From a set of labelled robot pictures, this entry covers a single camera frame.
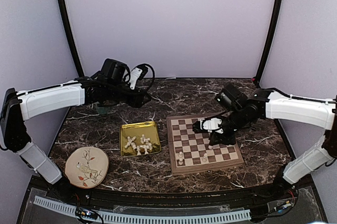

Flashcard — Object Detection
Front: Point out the white chess king piece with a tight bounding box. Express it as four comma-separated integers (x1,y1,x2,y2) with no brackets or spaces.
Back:
202,153,209,163

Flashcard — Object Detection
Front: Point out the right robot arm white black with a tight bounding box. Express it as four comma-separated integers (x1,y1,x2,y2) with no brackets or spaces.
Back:
192,84,336,200

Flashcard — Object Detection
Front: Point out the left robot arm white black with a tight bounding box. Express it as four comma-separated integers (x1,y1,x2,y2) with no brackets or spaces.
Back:
1,77,151,201

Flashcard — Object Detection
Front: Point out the black frame post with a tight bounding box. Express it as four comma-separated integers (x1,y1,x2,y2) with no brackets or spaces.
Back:
57,0,84,77
254,0,282,86

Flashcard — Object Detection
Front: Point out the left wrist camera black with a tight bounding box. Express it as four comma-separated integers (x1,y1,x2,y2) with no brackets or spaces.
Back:
101,59,127,83

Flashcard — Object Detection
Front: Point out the cream ceramic mug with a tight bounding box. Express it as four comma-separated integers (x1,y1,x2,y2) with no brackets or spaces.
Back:
95,102,111,115

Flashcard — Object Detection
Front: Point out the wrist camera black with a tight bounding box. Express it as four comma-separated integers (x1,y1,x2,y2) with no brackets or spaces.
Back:
101,59,127,83
214,84,248,111

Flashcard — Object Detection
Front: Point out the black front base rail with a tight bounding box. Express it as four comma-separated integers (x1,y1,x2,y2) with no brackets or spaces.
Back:
26,175,314,211

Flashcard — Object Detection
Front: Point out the gold metal tray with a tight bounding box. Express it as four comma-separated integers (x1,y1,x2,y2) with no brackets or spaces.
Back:
120,121,162,157

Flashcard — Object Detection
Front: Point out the left black frame post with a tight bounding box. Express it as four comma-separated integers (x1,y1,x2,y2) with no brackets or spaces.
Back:
57,0,84,77

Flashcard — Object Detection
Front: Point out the grey slotted cable duct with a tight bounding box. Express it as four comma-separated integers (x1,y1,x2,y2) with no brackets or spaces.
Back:
33,196,252,223

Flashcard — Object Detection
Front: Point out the wooden chess board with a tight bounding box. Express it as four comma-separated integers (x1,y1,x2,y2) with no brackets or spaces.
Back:
166,114,244,176

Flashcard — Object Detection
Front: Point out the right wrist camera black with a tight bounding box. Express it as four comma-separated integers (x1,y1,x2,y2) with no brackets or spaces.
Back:
214,84,248,111

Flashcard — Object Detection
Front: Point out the right black frame post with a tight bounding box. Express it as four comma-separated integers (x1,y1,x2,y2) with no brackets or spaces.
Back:
254,0,282,86

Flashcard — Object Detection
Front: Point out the round bird painted plate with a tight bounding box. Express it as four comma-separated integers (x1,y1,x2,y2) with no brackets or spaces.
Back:
64,147,110,189

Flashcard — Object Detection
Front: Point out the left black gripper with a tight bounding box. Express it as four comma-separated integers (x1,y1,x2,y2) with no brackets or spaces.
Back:
106,81,151,108

